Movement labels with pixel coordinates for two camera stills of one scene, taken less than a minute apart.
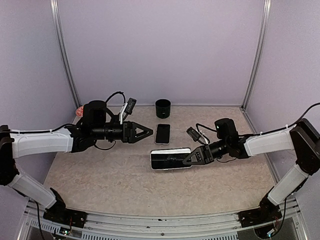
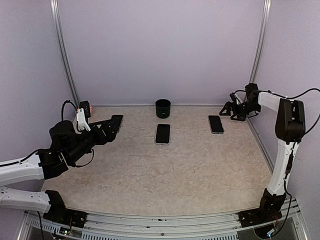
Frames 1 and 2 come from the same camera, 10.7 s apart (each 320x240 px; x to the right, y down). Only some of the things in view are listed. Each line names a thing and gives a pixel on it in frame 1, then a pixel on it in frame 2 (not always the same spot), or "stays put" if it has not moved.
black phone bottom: [169, 158] to [215, 124]
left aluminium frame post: [55, 13] stays put
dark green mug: [163, 108] stays put
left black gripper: [129, 132] to [108, 135]
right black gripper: [204, 154] to [241, 117]
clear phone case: [169, 159] to [215, 125]
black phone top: [162, 134] stays put
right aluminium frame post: [267, 8] stays put
